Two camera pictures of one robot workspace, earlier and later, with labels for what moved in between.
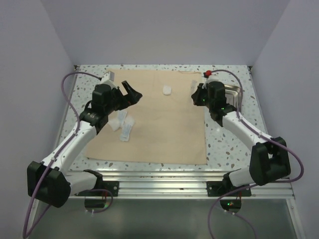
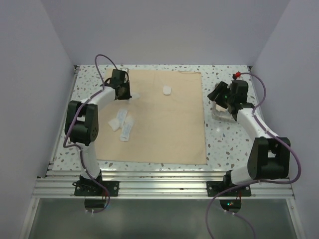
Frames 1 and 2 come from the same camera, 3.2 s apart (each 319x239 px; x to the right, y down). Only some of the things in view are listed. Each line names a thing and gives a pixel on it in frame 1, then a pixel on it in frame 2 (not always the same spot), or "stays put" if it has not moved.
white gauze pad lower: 130,121 stays put
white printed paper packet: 121,116 stays put
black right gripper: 195,96 -> 222,88
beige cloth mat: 163,125 stays put
